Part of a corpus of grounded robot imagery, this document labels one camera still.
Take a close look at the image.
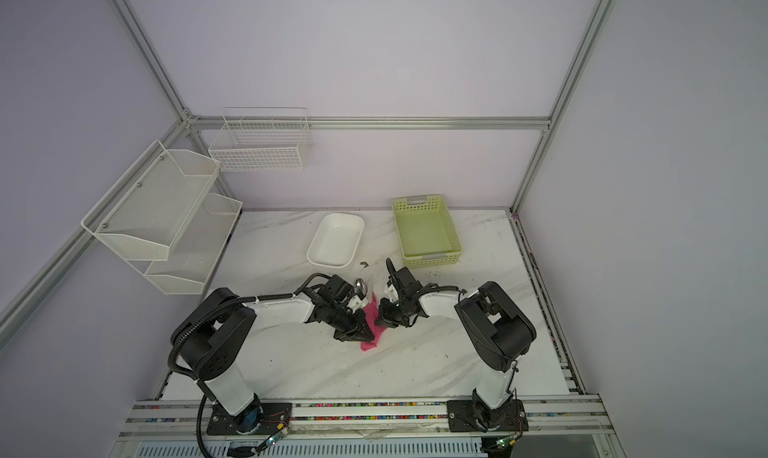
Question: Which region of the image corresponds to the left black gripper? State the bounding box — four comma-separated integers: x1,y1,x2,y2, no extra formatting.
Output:
326,304,375,344

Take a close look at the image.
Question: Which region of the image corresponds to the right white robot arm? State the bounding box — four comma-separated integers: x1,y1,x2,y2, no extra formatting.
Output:
375,260,537,432

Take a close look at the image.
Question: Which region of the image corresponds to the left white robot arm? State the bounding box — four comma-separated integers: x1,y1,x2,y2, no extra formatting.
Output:
167,273,374,435

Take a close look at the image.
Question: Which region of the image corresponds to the green perforated plastic basket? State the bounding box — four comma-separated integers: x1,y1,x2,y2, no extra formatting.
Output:
391,194,462,268

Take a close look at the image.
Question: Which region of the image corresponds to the white plastic tray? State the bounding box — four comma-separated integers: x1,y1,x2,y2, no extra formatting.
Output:
306,212,365,270

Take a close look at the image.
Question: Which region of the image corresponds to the white mesh lower shelf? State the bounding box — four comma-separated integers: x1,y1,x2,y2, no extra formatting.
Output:
142,193,242,295

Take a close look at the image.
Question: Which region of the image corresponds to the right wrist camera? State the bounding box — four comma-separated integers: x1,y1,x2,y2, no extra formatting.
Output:
384,281,399,303

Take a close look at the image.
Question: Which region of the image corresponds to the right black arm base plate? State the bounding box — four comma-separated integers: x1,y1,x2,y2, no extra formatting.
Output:
446,397,529,433

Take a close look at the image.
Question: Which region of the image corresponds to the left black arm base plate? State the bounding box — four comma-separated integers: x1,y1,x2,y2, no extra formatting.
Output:
206,402,293,436

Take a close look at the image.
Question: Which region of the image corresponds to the aluminium front rail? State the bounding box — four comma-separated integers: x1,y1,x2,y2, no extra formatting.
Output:
118,395,616,441

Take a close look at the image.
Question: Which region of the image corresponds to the white wire wall basket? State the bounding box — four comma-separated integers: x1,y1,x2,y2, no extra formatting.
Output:
208,108,313,172

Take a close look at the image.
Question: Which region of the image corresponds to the aluminium frame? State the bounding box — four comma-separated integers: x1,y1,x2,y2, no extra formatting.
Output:
1,0,617,353

